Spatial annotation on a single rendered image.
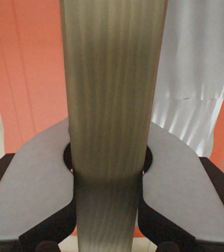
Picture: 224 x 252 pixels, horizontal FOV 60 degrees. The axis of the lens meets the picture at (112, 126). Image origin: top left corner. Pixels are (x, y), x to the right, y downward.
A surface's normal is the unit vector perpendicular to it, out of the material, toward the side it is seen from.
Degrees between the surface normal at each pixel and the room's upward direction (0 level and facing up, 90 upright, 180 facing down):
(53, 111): 0
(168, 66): 37
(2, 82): 0
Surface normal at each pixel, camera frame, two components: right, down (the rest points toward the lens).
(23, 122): 0.02, 0.47
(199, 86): -0.52, 0.50
